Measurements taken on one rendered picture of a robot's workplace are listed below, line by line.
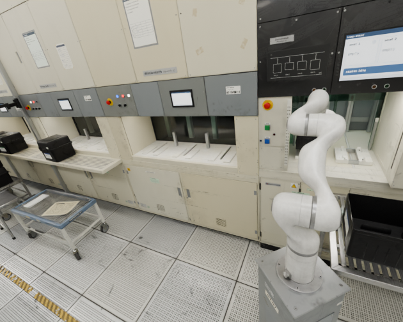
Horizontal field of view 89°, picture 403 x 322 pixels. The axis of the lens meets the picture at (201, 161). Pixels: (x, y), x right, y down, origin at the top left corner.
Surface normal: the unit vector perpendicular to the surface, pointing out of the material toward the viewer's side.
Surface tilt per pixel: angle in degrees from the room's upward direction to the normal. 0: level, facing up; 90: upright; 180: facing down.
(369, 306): 0
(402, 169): 90
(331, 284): 0
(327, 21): 90
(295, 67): 90
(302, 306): 0
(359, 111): 90
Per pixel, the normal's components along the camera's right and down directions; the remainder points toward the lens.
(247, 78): -0.44, 0.47
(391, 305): -0.14, -0.88
